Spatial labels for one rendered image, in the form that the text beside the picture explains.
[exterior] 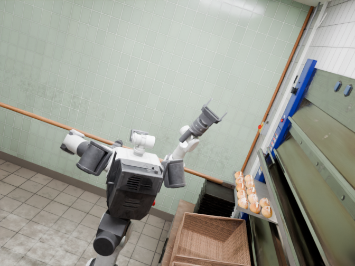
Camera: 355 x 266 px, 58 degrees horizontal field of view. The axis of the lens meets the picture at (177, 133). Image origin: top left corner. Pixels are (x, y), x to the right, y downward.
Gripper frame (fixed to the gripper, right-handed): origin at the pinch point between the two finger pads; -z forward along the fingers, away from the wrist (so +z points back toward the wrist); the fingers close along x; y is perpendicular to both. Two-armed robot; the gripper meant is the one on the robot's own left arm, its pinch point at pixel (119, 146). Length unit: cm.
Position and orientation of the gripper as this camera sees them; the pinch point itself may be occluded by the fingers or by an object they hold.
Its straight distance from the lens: 223.5
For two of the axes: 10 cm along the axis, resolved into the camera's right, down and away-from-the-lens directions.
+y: 9.4, 3.4, -0.8
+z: -1.8, 2.6, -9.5
